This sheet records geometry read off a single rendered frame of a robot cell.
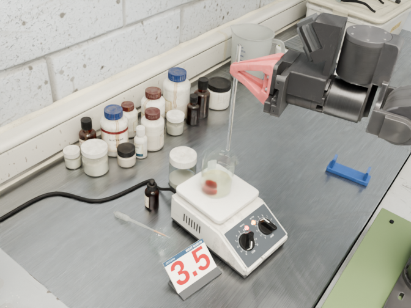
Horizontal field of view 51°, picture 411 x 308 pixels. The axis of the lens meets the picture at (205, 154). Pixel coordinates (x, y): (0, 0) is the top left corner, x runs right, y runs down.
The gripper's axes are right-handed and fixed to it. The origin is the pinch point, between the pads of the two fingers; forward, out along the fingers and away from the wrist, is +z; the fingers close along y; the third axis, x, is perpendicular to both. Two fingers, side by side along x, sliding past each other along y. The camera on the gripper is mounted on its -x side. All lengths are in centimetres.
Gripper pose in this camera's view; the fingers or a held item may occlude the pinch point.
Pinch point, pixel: (236, 69)
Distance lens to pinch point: 68.2
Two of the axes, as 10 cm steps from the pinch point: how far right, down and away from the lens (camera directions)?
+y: -4.5, 5.3, -7.2
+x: -0.5, 7.9, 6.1
